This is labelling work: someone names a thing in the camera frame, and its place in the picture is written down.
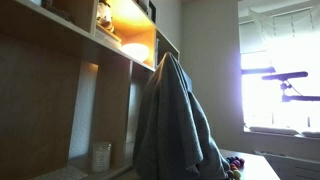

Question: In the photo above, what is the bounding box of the white glass jar candle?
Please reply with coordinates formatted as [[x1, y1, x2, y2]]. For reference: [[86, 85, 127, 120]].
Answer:
[[91, 142, 112, 172]]

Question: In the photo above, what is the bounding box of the glowing white bowl lamp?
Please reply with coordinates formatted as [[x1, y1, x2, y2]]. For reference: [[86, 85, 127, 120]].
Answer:
[[120, 43, 149, 62]]

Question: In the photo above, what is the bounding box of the white keyboard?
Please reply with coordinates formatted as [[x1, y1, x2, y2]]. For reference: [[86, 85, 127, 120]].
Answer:
[[30, 166, 88, 180]]

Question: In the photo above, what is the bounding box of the plush figure on shelf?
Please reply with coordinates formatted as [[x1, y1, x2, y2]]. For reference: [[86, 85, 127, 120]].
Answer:
[[96, 0, 114, 32]]

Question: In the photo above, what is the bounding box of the grey blanket over chair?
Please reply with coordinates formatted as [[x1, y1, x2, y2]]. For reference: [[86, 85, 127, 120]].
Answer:
[[133, 52, 229, 180]]

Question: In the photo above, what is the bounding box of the colourful felt ball string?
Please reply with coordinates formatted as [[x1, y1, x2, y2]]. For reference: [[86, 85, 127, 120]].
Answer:
[[225, 155, 246, 180]]

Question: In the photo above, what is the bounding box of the wooden shelf unit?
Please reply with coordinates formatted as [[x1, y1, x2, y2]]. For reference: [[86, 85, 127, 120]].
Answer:
[[0, 0, 179, 180]]

